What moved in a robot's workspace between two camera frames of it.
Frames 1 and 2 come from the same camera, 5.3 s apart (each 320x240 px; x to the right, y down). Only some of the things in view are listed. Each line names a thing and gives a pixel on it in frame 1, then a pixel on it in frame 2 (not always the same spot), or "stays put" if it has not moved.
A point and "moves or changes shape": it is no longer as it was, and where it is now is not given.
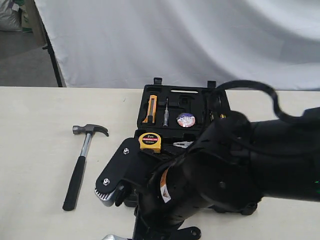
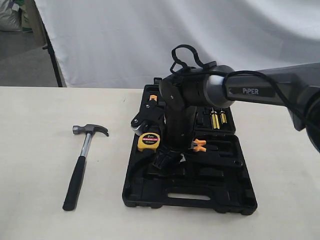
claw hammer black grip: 71,194 stays put
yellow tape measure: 150,140 stays put
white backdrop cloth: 128,43 stays put
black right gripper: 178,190 -> 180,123
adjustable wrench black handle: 112,237 moves or changes shape
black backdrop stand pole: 50,48 stays put
